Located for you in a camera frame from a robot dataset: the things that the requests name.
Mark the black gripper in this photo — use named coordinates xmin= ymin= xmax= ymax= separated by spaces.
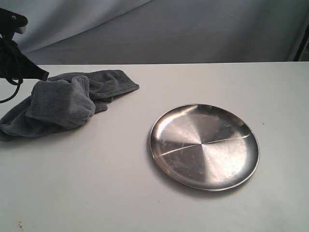
xmin=0 ymin=8 xmax=49 ymax=80

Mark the grey fleece towel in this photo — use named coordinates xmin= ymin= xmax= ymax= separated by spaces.
xmin=0 ymin=70 xmax=139 ymax=141

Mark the grey backdrop cloth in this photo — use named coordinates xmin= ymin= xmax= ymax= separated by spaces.
xmin=0 ymin=0 xmax=309 ymax=65

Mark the round steel plate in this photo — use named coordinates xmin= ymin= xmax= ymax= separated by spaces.
xmin=149 ymin=103 xmax=260 ymax=192

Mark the black cable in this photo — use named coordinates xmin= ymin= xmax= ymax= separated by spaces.
xmin=0 ymin=36 xmax=25 ymax=104

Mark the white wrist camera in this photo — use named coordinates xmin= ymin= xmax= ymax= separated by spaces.
xmin=15 ymin=26 xmax=26 ymax=34

